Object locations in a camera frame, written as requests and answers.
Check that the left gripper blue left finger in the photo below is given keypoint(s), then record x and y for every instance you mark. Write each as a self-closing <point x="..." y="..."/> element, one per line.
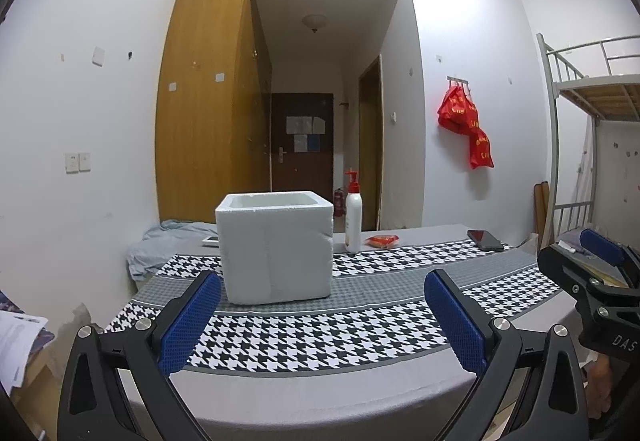
<point x="94" y="404"/>

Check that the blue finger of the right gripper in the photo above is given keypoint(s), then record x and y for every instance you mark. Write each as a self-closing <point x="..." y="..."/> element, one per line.
<point x="624" y="258"/>
<point x="575" y="277"/>

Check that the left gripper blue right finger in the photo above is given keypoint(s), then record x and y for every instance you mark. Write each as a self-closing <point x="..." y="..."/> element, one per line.
<point x="550" y="404"/>

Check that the person's right hand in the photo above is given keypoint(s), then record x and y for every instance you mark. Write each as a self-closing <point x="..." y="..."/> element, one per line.
<point x="599" y="387"/>

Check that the grey-blue cloth bundle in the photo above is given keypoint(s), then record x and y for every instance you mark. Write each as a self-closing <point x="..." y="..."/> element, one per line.
<point x="161" y="242"/>

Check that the black smartphone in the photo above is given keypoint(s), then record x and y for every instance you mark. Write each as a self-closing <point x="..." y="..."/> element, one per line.
<point x="485" y="241"/>

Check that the white styrofoam box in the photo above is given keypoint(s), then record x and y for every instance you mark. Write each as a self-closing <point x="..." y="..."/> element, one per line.
<point x="275" y="246"/>

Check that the papers pile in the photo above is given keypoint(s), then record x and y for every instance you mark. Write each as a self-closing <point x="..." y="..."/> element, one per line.
<point x="22" y="336"/>

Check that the metal bunk bed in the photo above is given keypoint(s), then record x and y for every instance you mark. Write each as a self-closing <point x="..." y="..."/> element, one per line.
<point x="611" y="102"/>

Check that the red hanging bags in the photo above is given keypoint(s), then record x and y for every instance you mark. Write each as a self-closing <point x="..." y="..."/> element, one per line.
<point x="458" y="114"/>

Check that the houndstooth table runner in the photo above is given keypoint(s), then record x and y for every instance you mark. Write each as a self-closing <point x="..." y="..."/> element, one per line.
<point x="375" y="315"/>

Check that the red snack packet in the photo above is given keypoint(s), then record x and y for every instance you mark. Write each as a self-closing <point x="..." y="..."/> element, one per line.
<point x="382" y="241"/>

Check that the wooden wardrobe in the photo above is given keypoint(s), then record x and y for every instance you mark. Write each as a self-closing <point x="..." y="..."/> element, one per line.
<point x="212" y="109"/>

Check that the red fire extinguisher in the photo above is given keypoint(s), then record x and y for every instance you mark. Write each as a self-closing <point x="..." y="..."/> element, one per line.
<point x="339" y="202"/>

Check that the white pump bottle red top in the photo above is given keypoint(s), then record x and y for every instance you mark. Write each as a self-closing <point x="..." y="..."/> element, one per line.
<point x="353" y="217"/>

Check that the dark brown entrance door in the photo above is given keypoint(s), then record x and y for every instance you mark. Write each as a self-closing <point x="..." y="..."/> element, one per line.
<point x="302" y="143"/>

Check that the brown side door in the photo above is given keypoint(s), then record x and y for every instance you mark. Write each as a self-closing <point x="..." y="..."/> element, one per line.
<point x="371" y="144"/>

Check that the ceiling lamp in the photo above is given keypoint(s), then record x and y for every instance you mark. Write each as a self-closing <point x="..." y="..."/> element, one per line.
<point x="315" y="22"/>

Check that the wooden boards against wall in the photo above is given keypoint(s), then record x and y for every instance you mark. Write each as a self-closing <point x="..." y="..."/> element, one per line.
<point x="541" y="198"/>

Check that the wall socket pair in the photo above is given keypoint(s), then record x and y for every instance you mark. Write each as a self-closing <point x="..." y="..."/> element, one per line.
<point x="75" y="163"/>

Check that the wall coat hook rail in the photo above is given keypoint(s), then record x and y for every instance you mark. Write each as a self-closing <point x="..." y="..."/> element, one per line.
<point x="457" y="80"/>

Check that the white wall switch plate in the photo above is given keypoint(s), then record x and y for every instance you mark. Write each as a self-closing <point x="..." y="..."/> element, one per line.
<point x="98" y="57"/>

